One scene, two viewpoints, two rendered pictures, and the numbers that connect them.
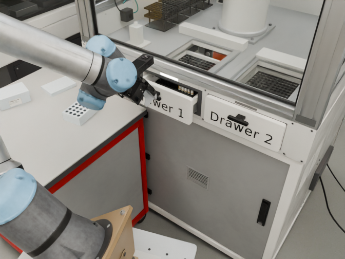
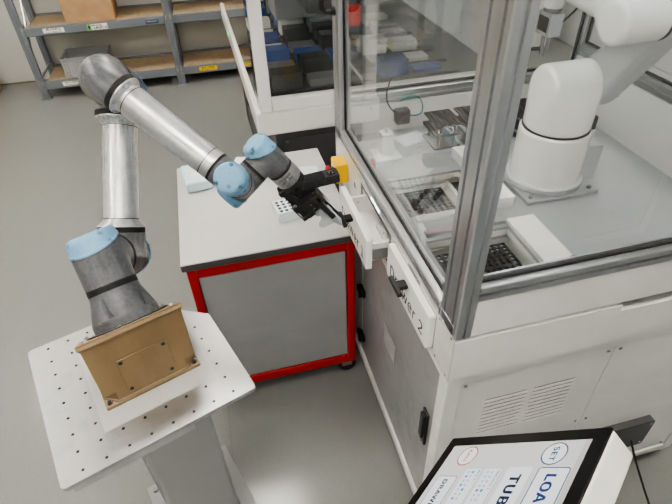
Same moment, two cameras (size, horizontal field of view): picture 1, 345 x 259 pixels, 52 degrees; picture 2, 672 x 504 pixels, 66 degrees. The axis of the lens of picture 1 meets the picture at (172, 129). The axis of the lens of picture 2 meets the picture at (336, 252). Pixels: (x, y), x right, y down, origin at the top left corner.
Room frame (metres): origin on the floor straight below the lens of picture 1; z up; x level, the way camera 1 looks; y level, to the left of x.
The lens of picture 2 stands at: (0.11, -0.72, 1.80)
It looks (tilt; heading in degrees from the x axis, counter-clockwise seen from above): 40 degrees down; 41
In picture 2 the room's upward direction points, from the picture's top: 2 degrees counter-clockwise
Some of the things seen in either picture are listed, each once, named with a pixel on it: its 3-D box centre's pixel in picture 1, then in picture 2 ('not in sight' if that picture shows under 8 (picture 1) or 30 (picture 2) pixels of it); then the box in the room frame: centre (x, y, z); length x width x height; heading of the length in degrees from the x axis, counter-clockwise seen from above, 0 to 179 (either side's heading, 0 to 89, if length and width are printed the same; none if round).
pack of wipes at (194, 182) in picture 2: not in sight; (196, 177); (1.05, 0.80, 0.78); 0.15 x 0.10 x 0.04; 62
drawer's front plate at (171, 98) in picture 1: (159, 98); (354, 225); (1.08, 0.05, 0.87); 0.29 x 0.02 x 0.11; 54
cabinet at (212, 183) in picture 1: (227, 128); (497, 311); (1.49, -0.30, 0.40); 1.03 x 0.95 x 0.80; 54
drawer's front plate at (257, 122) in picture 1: (242, 122); (408, 292); (0.94, -0.24, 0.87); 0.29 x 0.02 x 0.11; 54
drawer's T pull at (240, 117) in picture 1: (239, 118); (399, 285); (0.92, -0.22, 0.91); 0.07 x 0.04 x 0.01; 54
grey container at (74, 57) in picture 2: not in sight; (88, 61); (2.24, 4.04, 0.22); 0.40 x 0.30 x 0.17; 143
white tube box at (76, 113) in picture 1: (81, 110); (292, 208); (1.13, 0.36, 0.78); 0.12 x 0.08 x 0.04; 153
